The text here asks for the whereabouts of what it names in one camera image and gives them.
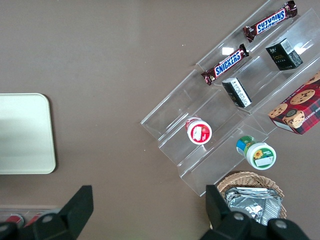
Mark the red tartan cookie box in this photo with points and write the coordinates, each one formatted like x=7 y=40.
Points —
x=297 y=112

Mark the silver foil packet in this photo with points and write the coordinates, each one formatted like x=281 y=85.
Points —
x=252 y=207
x=250 y=190

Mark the green lidded yogurt cup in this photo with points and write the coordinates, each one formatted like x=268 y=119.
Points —
x=260 y=156

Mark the light tan wicker basket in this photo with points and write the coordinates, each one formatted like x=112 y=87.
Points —
x=250 y=177

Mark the small black carton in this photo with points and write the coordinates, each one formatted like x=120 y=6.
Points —
x=283 y=54
x=237 y=93

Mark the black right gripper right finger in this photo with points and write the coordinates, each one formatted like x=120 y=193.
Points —
x=225 y=225

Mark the clear acrylic stepped display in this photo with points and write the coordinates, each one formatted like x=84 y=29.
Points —
x=180 y=105

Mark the cream plastic serving tray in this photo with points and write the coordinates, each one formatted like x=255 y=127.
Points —
x=25 y=135

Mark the red cola bottle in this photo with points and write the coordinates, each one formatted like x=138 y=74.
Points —
x=13 y=219
x=33 y=217

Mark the clear acrylic bottle rack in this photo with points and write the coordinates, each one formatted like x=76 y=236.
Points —
x=50 y=208

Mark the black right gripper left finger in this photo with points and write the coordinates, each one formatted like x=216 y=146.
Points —
x=65 y=220

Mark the red lidded yogurt cup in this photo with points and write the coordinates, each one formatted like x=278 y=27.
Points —
x=199 y=132

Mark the Snickers chocolate bar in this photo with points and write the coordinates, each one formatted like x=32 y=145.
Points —
x=225 y=65
x=271 y=21

